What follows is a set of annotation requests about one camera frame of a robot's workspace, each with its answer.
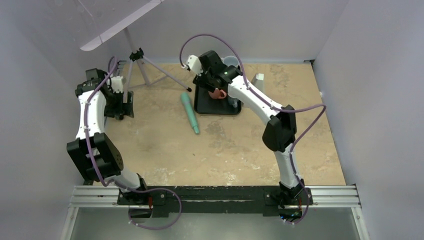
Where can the white mug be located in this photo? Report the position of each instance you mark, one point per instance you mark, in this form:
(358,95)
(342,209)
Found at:
(231,61)

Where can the pink cup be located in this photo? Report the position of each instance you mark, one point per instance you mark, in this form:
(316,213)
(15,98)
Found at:
(217,94)

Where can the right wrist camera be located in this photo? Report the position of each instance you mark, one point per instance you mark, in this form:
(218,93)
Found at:
(194,65)

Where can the blue patterned mug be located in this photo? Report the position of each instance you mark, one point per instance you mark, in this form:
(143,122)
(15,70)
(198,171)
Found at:
(234,102)

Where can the aluminium rail frame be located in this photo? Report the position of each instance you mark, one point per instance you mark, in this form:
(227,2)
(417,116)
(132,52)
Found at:
(330,196)

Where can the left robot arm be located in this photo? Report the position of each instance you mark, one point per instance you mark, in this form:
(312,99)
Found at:
(97,159)

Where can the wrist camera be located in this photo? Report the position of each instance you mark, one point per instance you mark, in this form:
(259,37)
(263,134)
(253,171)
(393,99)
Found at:
(194,65)
(118,83)

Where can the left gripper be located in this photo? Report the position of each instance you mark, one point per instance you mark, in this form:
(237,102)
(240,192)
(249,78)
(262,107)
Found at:
(123,109)

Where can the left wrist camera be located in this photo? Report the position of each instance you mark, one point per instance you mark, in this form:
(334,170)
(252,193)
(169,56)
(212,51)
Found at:
(118,83)

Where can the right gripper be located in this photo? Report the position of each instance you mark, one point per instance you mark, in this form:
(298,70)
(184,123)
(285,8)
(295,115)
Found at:
(201,81)

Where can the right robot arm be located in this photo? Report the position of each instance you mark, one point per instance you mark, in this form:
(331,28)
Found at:
(279,134)

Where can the teal cylinder toy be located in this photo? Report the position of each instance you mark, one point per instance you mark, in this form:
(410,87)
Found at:
(186,102)

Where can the black tray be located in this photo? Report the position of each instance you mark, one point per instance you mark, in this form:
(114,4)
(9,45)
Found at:
(205,105)

